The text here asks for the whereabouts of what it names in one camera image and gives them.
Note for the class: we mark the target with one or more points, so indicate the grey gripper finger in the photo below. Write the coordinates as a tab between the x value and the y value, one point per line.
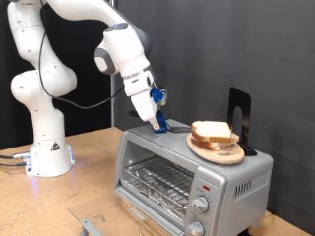
156	124

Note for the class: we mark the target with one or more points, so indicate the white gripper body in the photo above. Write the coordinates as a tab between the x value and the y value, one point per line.
146	106

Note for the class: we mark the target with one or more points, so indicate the metal spatula with blue block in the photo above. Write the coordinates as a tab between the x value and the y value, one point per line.
162	126

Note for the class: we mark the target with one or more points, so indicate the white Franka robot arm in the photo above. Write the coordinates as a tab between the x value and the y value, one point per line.
42	98

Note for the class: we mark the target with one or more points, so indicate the silver toaster oven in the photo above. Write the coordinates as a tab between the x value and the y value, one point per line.
229	177

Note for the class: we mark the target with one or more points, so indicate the silver oven knob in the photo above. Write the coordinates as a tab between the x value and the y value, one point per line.
201	204
196	228

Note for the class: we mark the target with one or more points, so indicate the vertical metal pole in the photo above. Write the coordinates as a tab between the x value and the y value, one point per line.
113	114

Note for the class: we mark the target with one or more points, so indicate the round wooden board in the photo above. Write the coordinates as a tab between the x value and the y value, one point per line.
223	156

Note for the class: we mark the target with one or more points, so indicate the thin metal pin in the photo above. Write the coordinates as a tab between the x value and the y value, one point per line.
231	144

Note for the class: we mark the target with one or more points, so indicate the black metal bookend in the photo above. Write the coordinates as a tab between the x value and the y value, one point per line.
244	101

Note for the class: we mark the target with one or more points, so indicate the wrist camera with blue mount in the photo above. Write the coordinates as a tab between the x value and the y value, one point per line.
157	95

